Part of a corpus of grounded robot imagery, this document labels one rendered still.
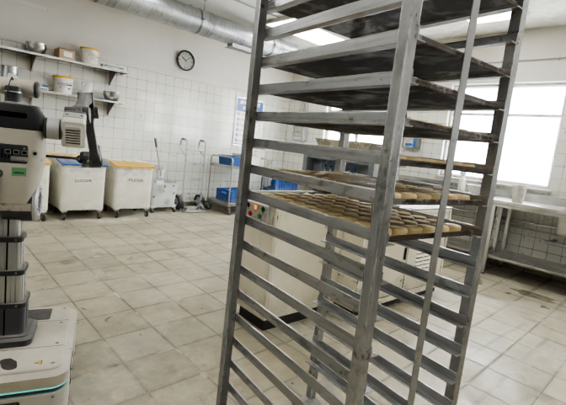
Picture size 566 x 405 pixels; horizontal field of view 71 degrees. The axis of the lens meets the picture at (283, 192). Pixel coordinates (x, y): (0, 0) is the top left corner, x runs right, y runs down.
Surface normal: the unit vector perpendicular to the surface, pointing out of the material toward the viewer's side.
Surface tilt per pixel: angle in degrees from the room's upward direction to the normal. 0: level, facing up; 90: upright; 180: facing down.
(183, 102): 90
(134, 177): 90
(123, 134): 90
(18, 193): 90
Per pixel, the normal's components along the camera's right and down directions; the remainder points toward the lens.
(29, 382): 0.41, 0.15
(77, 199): 0.65, 0.21
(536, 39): -0.72, 0.00
